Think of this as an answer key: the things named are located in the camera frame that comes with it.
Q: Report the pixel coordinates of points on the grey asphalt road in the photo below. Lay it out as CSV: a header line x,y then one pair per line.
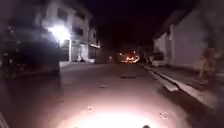
x,y
110,93

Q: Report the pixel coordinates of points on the white vehicle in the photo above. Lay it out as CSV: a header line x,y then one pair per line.
x,y
156,59

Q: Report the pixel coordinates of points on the pale multi-storey building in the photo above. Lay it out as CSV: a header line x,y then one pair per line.
x,y
76,30

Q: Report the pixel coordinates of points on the robot's own part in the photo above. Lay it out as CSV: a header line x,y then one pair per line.
x,y
146,126

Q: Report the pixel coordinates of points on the raised concrete pavement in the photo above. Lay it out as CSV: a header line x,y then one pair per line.
x,y
186,81

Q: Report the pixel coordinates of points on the dark low building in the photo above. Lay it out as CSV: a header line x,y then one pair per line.
x,y
26,50

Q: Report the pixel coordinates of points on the person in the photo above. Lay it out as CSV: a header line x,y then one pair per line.
x,y
209,65

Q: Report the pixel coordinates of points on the white wall building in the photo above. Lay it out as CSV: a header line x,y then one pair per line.
x,y
186,40

